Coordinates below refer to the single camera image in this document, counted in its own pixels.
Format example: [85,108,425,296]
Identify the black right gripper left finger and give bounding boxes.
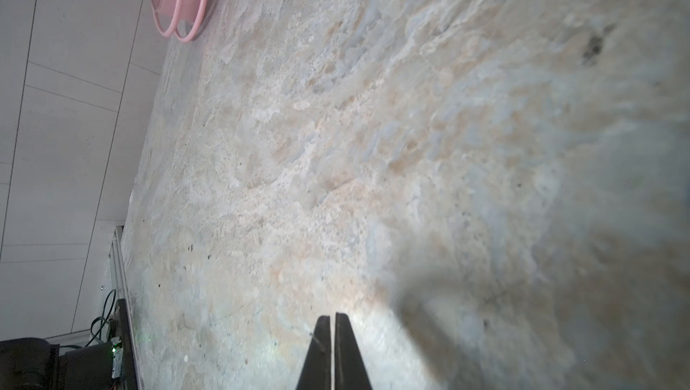
[296,316,332,390]

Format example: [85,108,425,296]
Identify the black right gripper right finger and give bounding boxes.
[334,313,373,390]

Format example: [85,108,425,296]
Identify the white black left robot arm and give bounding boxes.
[1,338,113,390]

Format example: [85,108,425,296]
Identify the left circuit board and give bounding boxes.
[110,336,124,382]

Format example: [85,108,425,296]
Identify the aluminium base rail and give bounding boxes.
[110,226,144,389]

